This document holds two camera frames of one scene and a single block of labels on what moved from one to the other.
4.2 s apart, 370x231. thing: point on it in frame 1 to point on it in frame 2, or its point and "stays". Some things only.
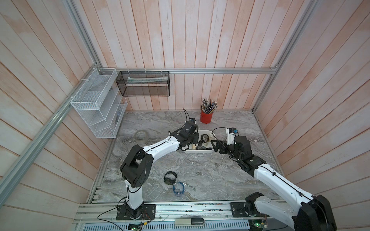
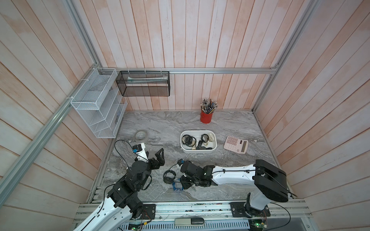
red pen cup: (205, 118) stays
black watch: (170, 178) stays
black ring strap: (204, 137) stays
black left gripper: (195, 140) to (161, 160)
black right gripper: (224, 145) to (183, 182)
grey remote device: (189, 221) stays
